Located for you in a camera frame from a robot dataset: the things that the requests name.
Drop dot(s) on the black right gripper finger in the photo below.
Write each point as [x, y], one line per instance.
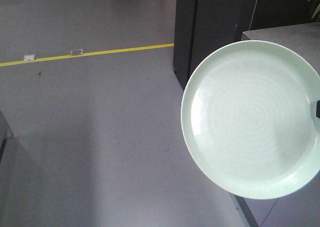
[317, 109]

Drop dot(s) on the light green round plate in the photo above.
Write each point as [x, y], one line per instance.
[248, 118]

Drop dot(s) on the dark grey tall cabinet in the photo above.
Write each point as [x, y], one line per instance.
[203, 26]

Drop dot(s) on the yellow floor tape line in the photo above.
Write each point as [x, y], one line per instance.
[88, 54]

